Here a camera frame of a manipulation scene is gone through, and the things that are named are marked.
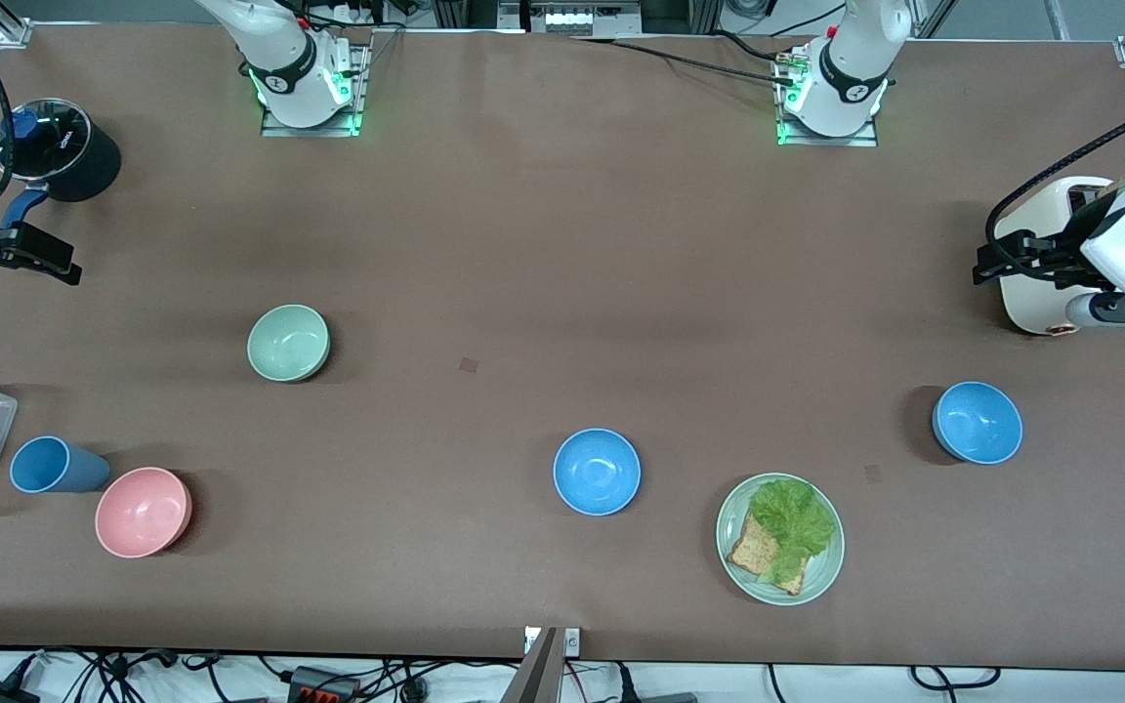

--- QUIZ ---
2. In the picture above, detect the green plate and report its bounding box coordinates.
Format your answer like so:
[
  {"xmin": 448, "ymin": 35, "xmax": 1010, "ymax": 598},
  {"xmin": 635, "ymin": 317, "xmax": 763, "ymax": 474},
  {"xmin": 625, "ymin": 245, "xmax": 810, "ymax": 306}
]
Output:
[{"xmin": 716, "ymin": 473, "xmax": 846, "ymax": 606}]

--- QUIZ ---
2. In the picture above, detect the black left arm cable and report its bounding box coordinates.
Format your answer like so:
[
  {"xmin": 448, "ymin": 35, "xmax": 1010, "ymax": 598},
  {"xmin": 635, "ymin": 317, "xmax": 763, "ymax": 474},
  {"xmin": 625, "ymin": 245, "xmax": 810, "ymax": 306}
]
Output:
[{"xmin": 985, "ymin": 93, "xmax": 1125, "ymax": 284}]

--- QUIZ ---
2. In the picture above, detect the pink bowl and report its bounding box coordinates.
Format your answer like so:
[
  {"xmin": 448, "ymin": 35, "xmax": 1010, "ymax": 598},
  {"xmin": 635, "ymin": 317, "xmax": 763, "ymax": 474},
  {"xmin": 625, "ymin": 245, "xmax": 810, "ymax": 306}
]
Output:
[{"xmin": 95, "ymin": 467, "xmax": 193, "ymax": 558}]

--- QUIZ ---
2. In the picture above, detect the green lettuce leaf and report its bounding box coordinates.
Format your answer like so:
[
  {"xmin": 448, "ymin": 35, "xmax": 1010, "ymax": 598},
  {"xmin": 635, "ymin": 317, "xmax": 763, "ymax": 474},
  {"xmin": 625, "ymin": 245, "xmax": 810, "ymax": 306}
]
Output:
[{"xmin": 750, "ymin": 477, "xmax": 837, "ymax": 585}]

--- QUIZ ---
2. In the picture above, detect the brown seeded bread slice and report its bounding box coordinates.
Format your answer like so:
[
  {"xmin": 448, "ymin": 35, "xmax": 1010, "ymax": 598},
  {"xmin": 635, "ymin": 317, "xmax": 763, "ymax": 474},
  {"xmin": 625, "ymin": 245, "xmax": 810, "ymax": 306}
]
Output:
[{"xmin": 727, "ymin": 512, "xmax": 808, "ymax": 597}]

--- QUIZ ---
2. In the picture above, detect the blue cup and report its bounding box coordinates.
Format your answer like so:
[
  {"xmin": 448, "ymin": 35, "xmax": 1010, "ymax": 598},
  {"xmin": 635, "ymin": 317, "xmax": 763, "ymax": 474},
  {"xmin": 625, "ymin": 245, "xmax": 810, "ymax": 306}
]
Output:
[{"xmin": 10, "ymin": 435, "xmax": 112, "ymax": 495}]

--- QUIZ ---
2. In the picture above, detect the blue bowl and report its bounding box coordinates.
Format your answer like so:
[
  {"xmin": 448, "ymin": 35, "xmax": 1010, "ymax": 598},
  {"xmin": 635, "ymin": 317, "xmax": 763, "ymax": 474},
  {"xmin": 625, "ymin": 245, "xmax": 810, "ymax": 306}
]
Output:
[
  {"xmin": 932, "ymin": 381, "xmax": 1023, "ymax": 465},
  {"xmin": 553, "ymin": 428, "xmax": 642, "ymax": 517}
]

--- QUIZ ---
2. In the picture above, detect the black pot with blue handle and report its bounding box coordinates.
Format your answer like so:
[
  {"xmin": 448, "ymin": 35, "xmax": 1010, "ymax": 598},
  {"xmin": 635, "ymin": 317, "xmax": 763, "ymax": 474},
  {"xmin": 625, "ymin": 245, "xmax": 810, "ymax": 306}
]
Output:
[{"xmin": 0, "ymin": 98, "xmax": 122, "ymax": 236}]

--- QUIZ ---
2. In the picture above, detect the grey camera pole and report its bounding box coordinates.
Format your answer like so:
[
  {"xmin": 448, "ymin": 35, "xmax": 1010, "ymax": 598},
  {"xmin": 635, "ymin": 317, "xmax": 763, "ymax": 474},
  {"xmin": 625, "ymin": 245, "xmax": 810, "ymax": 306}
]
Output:
[{"xmin": 498, "ymin": 627, "xmax": 565, "ymax": 703}]

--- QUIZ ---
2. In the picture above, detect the green bowl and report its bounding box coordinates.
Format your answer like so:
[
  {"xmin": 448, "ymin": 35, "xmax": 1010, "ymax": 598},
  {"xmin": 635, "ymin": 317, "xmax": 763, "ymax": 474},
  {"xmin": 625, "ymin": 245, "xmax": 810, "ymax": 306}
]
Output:
[{"xmin": 247, "ymin": 305, "xmax": 331, "ymax": 383}]

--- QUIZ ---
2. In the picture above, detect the cream white toaster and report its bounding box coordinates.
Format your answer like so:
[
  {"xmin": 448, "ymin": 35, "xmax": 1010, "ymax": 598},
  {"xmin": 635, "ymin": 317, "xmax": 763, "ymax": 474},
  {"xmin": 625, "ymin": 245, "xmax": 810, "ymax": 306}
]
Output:
[{"xmin": 994, "ymin": 176, "xmax": 1125, "ymax": 337}]

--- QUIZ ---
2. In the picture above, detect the black box with orange connectors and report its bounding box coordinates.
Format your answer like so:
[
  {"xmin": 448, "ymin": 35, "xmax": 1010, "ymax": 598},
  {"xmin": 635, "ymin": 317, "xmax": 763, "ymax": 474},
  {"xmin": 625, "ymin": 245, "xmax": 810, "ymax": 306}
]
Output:
[{"xmin": 287, "ymin": 666, "xmax": 362, "ymax": 703}]

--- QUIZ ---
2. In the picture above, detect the white pole bracket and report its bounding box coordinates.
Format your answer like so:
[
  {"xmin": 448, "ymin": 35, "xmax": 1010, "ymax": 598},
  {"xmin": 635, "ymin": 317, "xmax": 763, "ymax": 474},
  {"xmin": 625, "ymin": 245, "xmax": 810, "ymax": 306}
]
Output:
[{"xmin": 523, "ymin": 627, "xmax": 582, "ymax": 656}]

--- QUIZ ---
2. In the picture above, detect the glass lid with blue knob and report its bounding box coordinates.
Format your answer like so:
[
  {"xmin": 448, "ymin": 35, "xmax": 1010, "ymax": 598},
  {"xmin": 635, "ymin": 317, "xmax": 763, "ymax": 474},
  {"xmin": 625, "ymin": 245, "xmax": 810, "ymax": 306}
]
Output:
[{"xmin": 0, "ymin": 98, "xmax": 93, "ymax": 183}]

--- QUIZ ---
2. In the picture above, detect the grey electronics box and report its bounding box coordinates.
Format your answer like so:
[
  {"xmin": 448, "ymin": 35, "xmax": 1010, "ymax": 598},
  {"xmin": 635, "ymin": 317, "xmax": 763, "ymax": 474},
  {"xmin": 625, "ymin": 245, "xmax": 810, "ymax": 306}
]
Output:
[{"xmin": 527, "ymin": 0, "xmax": 644, "ymax": 38}]

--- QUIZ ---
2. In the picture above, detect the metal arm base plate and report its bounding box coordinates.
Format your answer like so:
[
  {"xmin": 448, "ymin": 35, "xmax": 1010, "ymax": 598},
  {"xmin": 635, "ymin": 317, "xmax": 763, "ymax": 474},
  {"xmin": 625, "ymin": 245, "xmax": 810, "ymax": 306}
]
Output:
[
  {"xmin": 775, "ymin": 54, "xmax": 880, "ymax": 148},
  {"xmin": 262, "ymin": 43, "xmax": 368, "ymax": 138}
]

